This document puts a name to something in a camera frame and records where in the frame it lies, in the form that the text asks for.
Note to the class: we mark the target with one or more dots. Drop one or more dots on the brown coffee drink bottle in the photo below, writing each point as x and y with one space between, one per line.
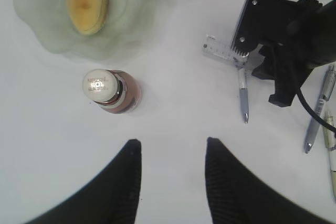
115 91

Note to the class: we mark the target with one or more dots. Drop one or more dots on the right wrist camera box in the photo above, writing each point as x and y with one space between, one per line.
263 21

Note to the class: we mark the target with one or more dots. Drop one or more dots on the green white ballpoint pen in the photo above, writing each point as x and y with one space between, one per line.
329 139

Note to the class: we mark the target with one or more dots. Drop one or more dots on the blue grey ballpoint pen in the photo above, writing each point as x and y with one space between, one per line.
243 94

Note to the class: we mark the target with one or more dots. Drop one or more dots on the wavy pale green glass plate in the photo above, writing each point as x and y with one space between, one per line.
128 23

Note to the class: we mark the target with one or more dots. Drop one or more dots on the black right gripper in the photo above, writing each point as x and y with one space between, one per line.
305 41

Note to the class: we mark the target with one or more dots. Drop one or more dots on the white grey ballpoint pen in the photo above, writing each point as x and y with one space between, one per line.
325 94

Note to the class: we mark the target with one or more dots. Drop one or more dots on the clear plastic ruler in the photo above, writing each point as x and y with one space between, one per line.
221 51

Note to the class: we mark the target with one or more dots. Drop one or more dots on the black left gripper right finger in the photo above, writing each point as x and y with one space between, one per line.
236 195

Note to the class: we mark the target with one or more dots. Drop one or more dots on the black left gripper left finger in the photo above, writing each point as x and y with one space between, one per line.
111 197

